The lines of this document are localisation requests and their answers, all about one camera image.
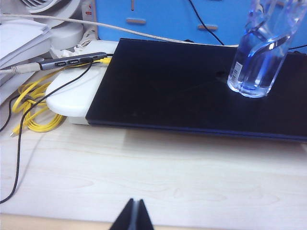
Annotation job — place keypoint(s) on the grey usb hub lead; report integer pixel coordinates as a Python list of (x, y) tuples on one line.
[(21, 68)]

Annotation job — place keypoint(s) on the white desk fan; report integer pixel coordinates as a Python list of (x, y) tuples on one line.
[(60, 36)]

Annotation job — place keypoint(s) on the white laptop riser stand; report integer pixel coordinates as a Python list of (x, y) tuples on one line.
[(72, 95)]

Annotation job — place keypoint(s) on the clear mineral water bottle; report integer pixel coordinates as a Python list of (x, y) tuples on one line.
[(254, 72)]

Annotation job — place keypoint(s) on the blue wooden organizer box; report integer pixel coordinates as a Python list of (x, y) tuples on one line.
[(168, 16)]

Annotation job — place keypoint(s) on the white paper stack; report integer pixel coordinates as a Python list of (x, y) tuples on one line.
[(19, 43)]

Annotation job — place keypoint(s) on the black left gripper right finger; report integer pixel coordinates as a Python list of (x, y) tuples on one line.
[(144, 220)]

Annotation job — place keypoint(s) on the dark blue closed laptop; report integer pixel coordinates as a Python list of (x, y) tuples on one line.
[(156, 91)]

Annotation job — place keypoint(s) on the grey usb hub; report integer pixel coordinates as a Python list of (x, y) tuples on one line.
[(72, 61)]

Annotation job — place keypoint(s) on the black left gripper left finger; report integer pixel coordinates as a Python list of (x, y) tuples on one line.
[(126, 219)]

